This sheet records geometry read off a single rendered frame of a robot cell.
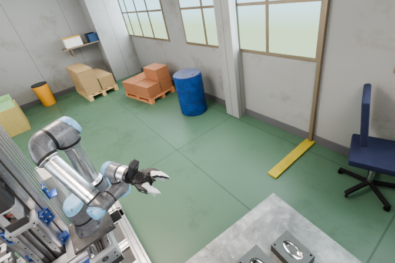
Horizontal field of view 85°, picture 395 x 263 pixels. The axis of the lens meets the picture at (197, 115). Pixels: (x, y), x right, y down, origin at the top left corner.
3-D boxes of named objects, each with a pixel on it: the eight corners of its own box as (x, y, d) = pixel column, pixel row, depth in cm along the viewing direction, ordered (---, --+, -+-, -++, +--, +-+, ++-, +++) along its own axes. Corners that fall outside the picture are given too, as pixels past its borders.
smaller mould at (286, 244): (270, 250, 121) (270, 244, 118) (286, 235, 126) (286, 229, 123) (297, 279, 108) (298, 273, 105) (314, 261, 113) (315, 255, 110)
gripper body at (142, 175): (157, 181, 100) (137, 174, 105) (150, 169, 94) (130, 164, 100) (148, 195, 95) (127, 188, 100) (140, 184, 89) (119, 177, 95)
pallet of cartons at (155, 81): (178, 92, 519) (171, 65, 485) (144, 108, 478) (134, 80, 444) (154, 81, 608) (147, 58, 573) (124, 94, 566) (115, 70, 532)
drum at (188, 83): (213, 108, 427) (207, 70, 386) (191, 120, 403) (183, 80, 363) (196, 100, 467) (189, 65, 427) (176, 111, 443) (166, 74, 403)
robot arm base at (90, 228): (74, 225, 129) (66, 215, 124) (99, 209, 136) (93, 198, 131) (80, 244, 118) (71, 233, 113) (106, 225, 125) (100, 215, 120)
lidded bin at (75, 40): (81, 43, 624) (77, 34, 611) (84, 44, 596) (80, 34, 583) (64, 47, 603) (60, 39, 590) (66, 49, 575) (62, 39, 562)
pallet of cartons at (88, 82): (106, 80, 696) (96, 56, 656) (120, 90, 603) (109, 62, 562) (76, 91, 655) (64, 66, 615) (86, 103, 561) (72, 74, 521)
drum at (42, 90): (56, 98, 629) (45, 80, 599) (58, 103, 601) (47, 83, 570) (42, 104, 612) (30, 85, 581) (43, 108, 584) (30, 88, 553)
